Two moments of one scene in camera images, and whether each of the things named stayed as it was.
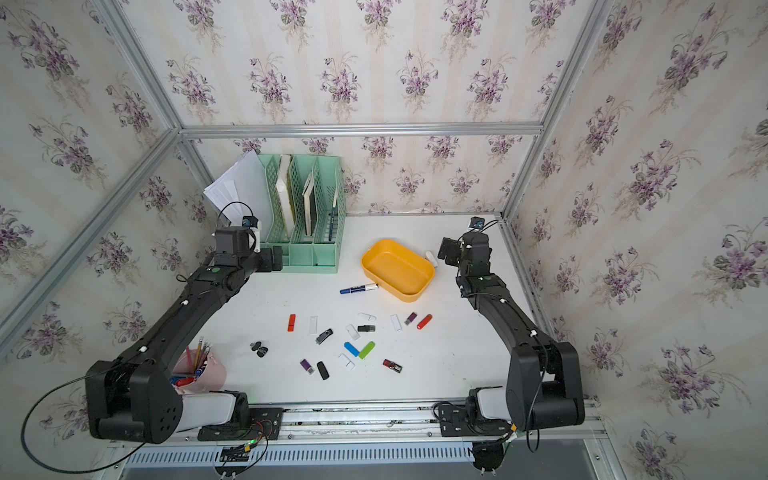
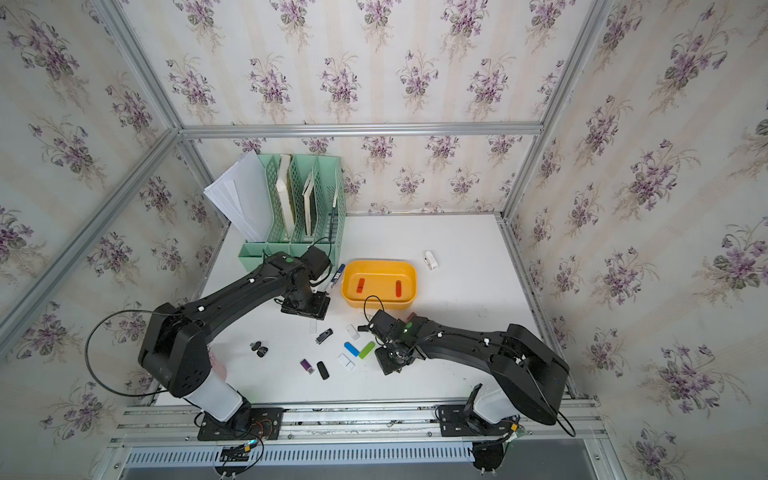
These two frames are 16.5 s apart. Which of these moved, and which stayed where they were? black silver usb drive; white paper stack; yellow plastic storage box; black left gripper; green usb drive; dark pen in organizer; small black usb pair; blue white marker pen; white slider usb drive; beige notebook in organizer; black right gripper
Moved: yellow plastic storage box; black left gripper; blue white marker pen; black right gripper
Stayed: white slider usb drive; white paper stack; beige notebook in organizer; dark pen in organizer; black silver usb drive; green usb drive; small black usb pair
